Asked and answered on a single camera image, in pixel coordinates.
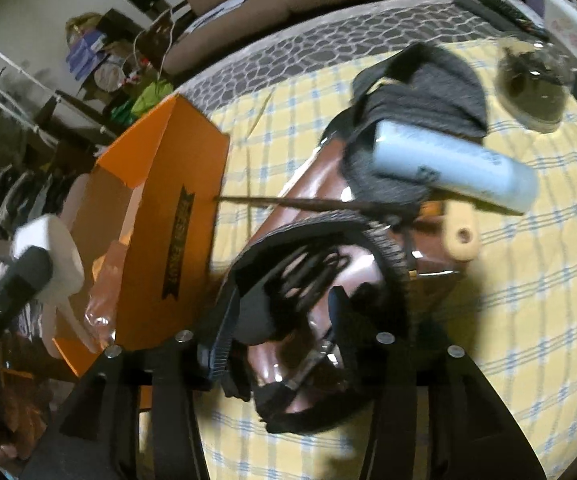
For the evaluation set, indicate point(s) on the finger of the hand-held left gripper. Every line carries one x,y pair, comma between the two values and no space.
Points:
18,280

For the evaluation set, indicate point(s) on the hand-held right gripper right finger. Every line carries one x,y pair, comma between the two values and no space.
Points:
343,320

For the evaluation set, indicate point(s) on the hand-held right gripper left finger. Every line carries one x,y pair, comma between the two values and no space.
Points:
216,355

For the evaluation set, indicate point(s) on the brown leather bag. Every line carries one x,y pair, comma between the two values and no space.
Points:
313,185

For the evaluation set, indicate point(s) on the orange cardboard box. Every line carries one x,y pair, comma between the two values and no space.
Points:
168,185

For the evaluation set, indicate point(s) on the pile of dark clothes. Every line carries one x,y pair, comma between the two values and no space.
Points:
23,190

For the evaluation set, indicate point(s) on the thin dark stick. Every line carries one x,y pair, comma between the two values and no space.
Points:
293,203

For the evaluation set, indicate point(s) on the cream tube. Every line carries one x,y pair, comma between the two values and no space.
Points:
461,235

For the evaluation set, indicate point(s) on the light blue bottle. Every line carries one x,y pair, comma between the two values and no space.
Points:
458,165

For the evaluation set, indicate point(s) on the white clothes rack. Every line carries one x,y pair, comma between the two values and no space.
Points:
28,85

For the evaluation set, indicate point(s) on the green bag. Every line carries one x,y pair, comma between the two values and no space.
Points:
143,100

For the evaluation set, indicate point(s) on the stack of blue boxes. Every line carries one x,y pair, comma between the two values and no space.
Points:
86,50

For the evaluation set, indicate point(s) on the dark grey cloth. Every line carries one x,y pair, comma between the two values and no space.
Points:
428,95

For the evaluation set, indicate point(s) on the grey stone pattern mat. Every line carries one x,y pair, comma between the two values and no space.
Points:
318,40

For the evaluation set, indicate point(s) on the glass jar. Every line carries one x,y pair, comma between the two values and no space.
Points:
536,85

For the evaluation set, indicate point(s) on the white papers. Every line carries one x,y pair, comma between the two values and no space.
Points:
221,10

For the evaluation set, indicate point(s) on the black remote control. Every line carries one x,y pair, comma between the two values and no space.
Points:
503,12

